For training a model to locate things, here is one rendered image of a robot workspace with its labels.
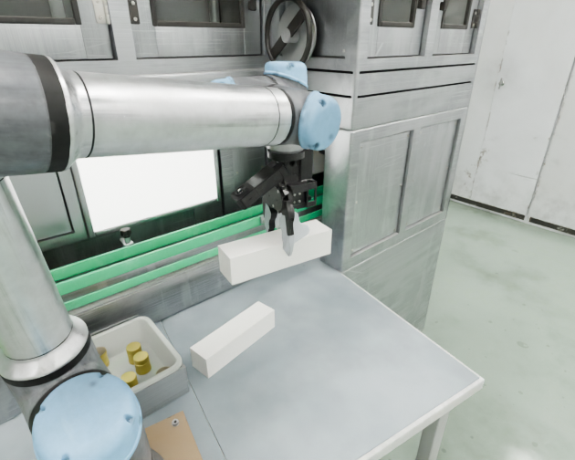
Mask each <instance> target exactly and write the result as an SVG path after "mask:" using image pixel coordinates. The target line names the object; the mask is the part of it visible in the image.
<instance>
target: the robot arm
mask: <svg viewBox="0 0 575 460"><path fill-rule="evenodd" d="M340 122H341V112H340V106H339V104H338V102H337V101H336V100H335V99H334V98H332V97H331V96H328V95H324V94H321V93H319V92H318V91H316V90H314V91H308V76H307V67H306V65H305V64H304V63H302V62H299V61H269V62H267V63H266V64H265V72H264V75H262V76H252V77H238V78H231V77H226V78H220V79H215V80H213V81H211V82H204V81H193V80H182V79H171V78H150V77H139V76H127V75H116V74H105V73H94V72H83V71H72V70H65V69H63V68H62V67H61V66H59V65H58V64H57V63H56V62H55V61H54V60H53V59H52V58H51V57H49V56H44V55H36V54H27V53H19V52H13V51H7V50H3V49H0V376H1V378H2V379H3V380H4V382H5V384H6V386H7V387H8V389H9V390H10V392H11V393H12V394H13V396H14V397H15V399H16V402H17V403H18V405H19V407H20V409H21V412H22V414H23V415H24V418H25V420H26V423H27V426H28V428H29V431H30V433H31V434H32V440H33V447H34V452H35V455H36V458H37V460H164V459H163V458H162V456H161V455H159V454H158V453H157V452H156V451H154V450H153V449H151V448H150V444H149V441H148V437H147V434H146V432H145V428H144V425H143V421H142V416H141V407H140V404H139V402H138V400H137V398H136V396H135V394H134V393H133V391H132V390H131V388H130V387H129V385H128V384H127V383H126V382H125V381H123V380H122V379H120V378H119V377H117V376H114V375H112V374H111V372H110V370H109V369H108V368H107V366H106V365H105V363H104V362H103V360H102V359H101V357H100V356H99V354H98V352H97V349H96V347H95V344H94V342H93V340H92V338H91V336H90V333H89V330H88V327H87V325H86V323H85V322H84V321H83V320H82V319H80V318H78V317H75V316H72V315H69V314H68V311H67V309H66V307H65V304H64V302H63V300H62V298H61V296H60V294H59V292H58V288H57V286H56V283H55V281H54V279H53V277H52V275H51V273H50V271H49V268H48V266H47V263H46V260H45V258H44V257H43V254H42V252H41V250H40V247H39V245H38V243H37V240H36V238H35V236H34V233H33V231H32V229H31V226H30V224H29V222H28V221H27V218H26V215H25V212H24V210H23V208H22V206H21V203H20V202H19V200H18V197H17V195H16V191H15V189H14V187H13V185H12V183H11V181H10V179H9V176H17V175H29V174H39V173H57V172H65V171H67V170H68V169H69V168H70V167H71V165H72V164H73V163H74V162H75V161H76V160H77V159H85V158H99V157H112V156H126V155H140V154H154V153H167V152H194V151H208V150H222V149H235V148H249V147H263V146H266V147H267V157H268V158H269V159H271V160H273V161H272V162H270V163H269V164H268V165H266V166H265V167H264V168H263V169H261V170H260V171H259V172H257V173H256V174H255V175H254V176H252V177H251V178H250V179H249V180H247V181H246V182H245V183H243V184H242V185H241V186H240V187H238V188H237V189H236V190H235V191H233V192H232V193H231V197H232V199H233V200H234V201H235V203H236V204H237V205H238V206H239V207H240V208H241V209H243V210H245V209H247V208H248V207H249V206H250V205H252V204H253V203H254V202H255V201H257V200H258V199H259V198H260V197H262V196H263V202H262V203H263V216H264V218H265V227H266V230H267V232H271V231H275V227H277V226H278V225H280V227H281V231H282V241H283V249H284V251H285V252H286V253H287V255H288V256H291V255H292V252H293V247H294V243H296V242H297V241H298V240H299V239H301V238H303V237H304V236H306V235H307V234H308V233H309V226H308V225H305V224H302V223H300V221H299V218H298V213H296V212H295V210H294V209H296V208H297V209H300V208H304V207H307V208H308V207H311V206H315V205H316V202H317V181H315V180H313V179H312V165H313V150H314V151H321V150H324V149H326V148H328V147H329V146H330V145H331V144H332V143H333V142H334V140H335V138H336V137H337V135H338V132H339V130H340ZM311 189H315V190H314V201H311V195H308V192H309V190H311ZM309 201H310V202H309Z"/></svg>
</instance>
